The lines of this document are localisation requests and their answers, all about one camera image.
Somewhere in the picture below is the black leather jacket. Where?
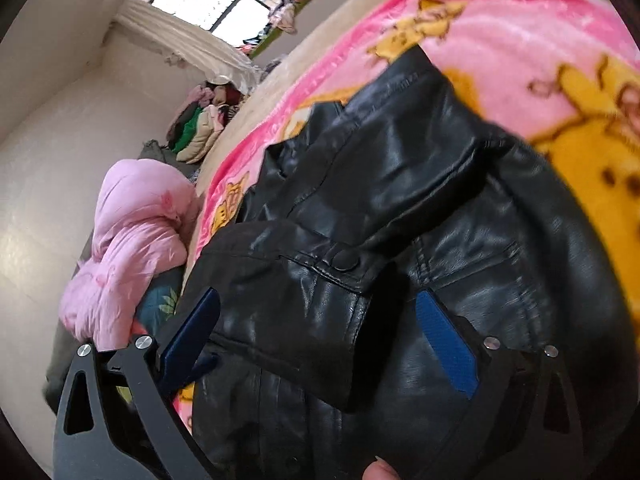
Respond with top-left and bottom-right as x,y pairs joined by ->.
178,47 -> 638,479

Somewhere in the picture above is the pile of folded clothes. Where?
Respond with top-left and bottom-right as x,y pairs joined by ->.
166,81 -> 245,164

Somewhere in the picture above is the person's right hand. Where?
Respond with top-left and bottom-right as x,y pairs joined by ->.
362,457 -> 400,480

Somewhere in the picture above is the teal floral pillow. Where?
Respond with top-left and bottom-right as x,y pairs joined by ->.
131,264 -> 186,336

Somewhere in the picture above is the pink quilted comforter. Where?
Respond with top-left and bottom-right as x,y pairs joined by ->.
58,159 -> 200,351

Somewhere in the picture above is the pink cartoon fleece blanket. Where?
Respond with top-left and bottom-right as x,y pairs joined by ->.
171,0 -> 640,430

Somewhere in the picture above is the cream window curtain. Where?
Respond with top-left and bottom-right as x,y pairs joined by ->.
114,0 -> 260,93

